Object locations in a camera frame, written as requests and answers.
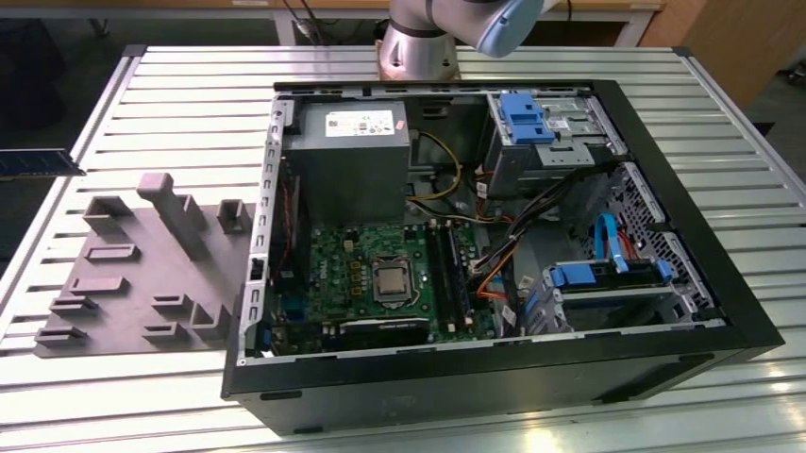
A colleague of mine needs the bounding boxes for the orange wire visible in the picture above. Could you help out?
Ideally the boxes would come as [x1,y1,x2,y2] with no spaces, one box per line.
[476,268,516,301]

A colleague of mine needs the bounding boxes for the metal socket cover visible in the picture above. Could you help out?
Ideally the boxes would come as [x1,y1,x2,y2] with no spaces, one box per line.
[369,257,421,306]

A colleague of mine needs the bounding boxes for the thin red wire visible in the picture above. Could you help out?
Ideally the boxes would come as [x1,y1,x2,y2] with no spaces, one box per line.
[281,176,302,265]

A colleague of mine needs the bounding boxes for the grey power supply unit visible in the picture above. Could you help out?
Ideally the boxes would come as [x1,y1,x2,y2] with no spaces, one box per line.
[286,99,414,226]

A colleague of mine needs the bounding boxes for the blue flat wire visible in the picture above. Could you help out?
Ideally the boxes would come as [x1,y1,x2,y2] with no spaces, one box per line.
[594,211,632,274]

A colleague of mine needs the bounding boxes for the black wire bundle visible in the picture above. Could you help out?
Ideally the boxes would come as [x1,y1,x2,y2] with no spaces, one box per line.
[469,159,632,277]

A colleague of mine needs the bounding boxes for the brown wooden cabinet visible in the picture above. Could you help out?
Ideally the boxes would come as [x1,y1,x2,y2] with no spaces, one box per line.
[641,0,806,112]

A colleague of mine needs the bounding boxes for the black RAM slot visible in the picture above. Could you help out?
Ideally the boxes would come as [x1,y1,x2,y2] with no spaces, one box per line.
[425,221,460,334]

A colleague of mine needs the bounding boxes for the metal disk bay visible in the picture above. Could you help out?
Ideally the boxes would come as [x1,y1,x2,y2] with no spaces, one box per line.
[541,282,701,331]

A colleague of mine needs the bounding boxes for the hard disk in blue carrier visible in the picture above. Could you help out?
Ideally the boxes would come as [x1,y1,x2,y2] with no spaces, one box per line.
[545,261,676,292]

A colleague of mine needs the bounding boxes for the green motherboard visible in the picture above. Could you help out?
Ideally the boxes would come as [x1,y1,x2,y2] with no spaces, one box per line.
[270,221,505,355]

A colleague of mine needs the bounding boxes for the yellow and black wires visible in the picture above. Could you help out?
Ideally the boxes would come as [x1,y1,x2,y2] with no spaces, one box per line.
[406,130,516,226]

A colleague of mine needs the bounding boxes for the grey parts rack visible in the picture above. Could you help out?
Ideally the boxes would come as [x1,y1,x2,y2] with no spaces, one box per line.
[31,172,258,360]

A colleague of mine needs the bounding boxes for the black graphics card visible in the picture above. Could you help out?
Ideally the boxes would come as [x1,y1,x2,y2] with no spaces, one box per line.
[321,315,434,353]

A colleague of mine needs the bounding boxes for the blue plastic drive latch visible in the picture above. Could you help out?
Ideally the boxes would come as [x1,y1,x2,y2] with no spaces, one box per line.
[497,93,556,145]

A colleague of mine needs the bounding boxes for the black PC case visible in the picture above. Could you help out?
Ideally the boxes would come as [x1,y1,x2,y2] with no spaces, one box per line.
[218,78,788,436]

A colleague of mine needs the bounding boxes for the metal drive cage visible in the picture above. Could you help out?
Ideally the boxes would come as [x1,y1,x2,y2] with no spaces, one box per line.
[484,92,629,197]

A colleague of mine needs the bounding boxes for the silver CPU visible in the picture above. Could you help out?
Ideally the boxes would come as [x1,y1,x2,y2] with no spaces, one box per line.
[375,268,411,292]

